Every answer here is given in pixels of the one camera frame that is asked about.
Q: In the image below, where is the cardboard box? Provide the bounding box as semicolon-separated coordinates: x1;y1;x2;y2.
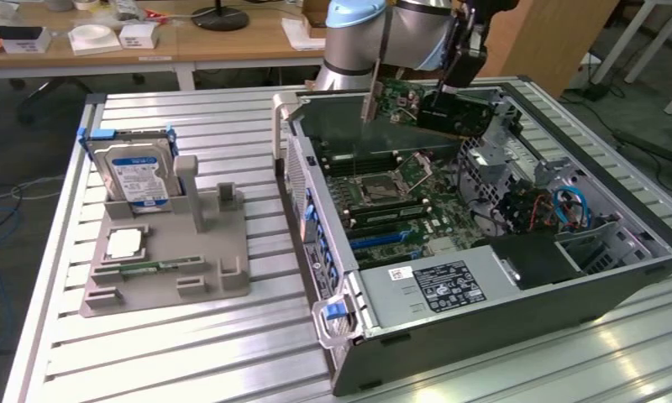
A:
302;0;332;39

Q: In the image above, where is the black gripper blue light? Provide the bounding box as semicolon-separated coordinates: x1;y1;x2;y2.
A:
441;0;521;92

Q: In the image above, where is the CPU socket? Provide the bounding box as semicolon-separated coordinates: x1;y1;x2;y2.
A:
358;174;411;203

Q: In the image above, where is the grey power supply unit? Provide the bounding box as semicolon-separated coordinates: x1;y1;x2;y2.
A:
358;245;526;329

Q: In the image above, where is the grey plastic parts rack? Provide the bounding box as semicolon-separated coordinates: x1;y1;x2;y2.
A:
79;154;252;319

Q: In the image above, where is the white box with black top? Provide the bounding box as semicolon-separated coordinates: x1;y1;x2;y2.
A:
0;25;52;55

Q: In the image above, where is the green motherboard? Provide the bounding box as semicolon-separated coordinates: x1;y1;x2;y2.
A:
316;140;494;270

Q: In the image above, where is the green and black graphics card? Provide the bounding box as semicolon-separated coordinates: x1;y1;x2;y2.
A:
360;58;495;140

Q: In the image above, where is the black chair base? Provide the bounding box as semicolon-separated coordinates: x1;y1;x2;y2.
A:
10;73;151;125

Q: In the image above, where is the wooden cabinet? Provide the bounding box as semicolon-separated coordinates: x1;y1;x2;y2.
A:
481;0;622;98

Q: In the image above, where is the green RAM stick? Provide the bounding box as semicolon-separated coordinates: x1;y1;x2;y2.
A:
118;257;190;275

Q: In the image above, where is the white square dish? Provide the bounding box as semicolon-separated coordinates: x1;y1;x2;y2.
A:
68;24;124;56

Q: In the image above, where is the wooden desk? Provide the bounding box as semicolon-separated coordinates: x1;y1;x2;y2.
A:
0;0;483;92

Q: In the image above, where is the blue wire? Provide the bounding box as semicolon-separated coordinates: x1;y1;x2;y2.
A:
553;186;597;231

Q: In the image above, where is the hard disk with blue label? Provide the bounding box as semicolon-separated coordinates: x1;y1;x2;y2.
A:
78;124;179;217

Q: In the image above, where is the black power adapter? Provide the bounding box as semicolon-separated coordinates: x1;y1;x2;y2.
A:
582;82;611;102

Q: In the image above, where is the blue expansion slot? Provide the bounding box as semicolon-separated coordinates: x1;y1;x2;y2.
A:
350;229;410;249

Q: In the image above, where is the red wire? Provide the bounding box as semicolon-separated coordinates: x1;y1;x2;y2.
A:
531;196;557;231

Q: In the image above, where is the white table frame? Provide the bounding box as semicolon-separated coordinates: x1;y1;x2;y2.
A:
591;0;672;115

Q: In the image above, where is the open black PC case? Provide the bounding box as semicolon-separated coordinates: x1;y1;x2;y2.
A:
271;81;672;398

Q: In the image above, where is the black RAM stick white label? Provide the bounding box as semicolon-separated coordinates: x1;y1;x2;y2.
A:
350;201;431;226
324;151;405;176

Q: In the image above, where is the white paper stack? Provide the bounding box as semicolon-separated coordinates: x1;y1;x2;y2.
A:
282;17;328;52

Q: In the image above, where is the metal drive cage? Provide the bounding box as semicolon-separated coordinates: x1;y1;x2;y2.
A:
554;217;653;275

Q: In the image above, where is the metal disk bay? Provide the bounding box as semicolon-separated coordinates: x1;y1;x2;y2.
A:
458;100;546;203

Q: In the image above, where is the black lamp base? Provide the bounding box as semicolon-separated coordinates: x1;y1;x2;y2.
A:
192;0;251;32

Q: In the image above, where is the white floor cable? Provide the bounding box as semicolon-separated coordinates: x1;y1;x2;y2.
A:
0;175;64;203

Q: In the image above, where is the grey case handle blue latch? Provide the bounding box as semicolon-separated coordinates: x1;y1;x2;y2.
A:
311;292;367;350

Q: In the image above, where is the silver CPU chip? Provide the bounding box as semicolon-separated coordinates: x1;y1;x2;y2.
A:
104;229;146;259

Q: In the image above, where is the metal socket cover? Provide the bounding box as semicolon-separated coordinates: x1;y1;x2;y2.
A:
396;150;445;186

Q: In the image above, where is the small white labelled box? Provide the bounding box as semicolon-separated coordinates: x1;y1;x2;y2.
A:
118;24;162;50

